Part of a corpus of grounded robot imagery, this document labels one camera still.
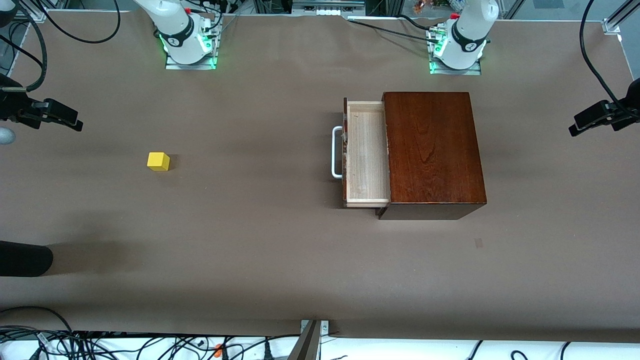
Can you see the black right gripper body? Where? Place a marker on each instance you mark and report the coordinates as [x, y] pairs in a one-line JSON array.
[[14, 108]]

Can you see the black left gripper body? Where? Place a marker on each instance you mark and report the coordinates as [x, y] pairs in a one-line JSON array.
[[623, 109]]

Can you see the yellow cube block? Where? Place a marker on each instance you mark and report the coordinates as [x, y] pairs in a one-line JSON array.
[[158, 163]]

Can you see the black ribbed cylinder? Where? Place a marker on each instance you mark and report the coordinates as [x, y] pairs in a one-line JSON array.
[[25, 259]]

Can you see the dark brown wooden cabinet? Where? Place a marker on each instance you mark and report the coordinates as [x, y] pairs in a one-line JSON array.
[[435, 155]]

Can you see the orange plug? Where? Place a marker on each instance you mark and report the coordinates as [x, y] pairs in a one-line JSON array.
[[218, 351]]

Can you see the white power strip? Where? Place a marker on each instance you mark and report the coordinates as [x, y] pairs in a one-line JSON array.
[[327, 10]]

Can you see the black power plug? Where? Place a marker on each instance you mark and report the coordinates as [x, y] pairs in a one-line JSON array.
[[267, 352]]

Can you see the aluminium frame profile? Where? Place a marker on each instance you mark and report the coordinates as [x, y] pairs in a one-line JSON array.
[[35, 15]]

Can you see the aluminium profile post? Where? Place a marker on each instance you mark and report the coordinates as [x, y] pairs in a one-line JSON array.
[[307, 345]]

